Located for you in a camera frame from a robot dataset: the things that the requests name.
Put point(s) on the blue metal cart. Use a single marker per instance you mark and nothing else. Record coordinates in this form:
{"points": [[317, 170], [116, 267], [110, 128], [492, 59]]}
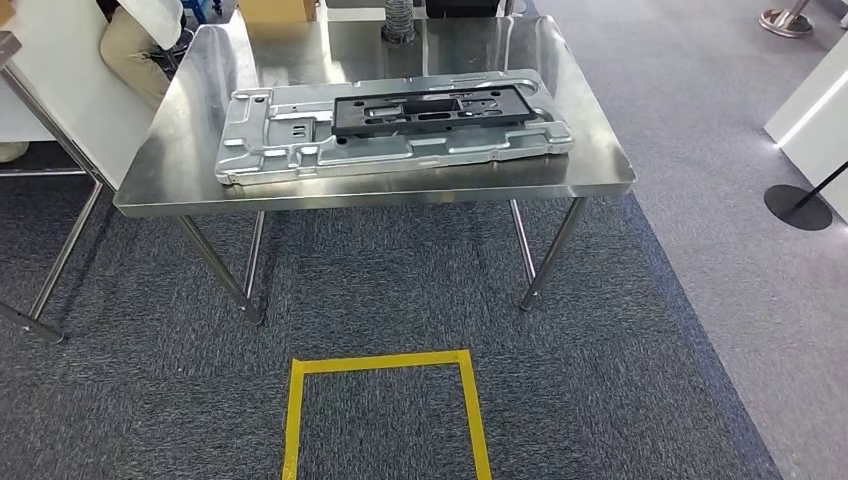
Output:
{"points": [[199, 10]]}

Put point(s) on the brown cardboard box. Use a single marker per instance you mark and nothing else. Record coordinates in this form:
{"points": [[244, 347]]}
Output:
{"points": [[272, 8]]}

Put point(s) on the white display panel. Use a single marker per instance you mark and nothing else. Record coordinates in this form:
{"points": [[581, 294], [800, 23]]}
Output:
{"points": [[815, 119]]}

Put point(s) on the stainless steel workbench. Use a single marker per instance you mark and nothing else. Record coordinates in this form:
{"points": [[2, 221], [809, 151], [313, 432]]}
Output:
{"points": [[199, 159]]}

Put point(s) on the black plastic frame part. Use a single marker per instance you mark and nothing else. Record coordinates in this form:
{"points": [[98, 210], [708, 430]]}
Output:
{"points": [[430, 126]]}

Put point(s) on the black round stanchion base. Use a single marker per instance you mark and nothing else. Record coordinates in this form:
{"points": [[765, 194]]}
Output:
{"points": [[795, 208]]}

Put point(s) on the white panel table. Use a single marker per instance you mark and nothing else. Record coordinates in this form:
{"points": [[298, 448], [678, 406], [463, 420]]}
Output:
{"points": [[60, 86]]}

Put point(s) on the chrome stanchion base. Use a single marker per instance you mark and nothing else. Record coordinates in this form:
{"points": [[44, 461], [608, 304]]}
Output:
{"points": [[515, 5], [785, 23]]}

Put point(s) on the person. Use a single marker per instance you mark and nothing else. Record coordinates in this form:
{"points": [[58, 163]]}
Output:
{"points": [[132, 46]]}

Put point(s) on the stamped silver metal plate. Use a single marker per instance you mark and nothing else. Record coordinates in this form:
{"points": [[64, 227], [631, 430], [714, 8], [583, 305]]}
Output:
{"points": [[371, 156]]}

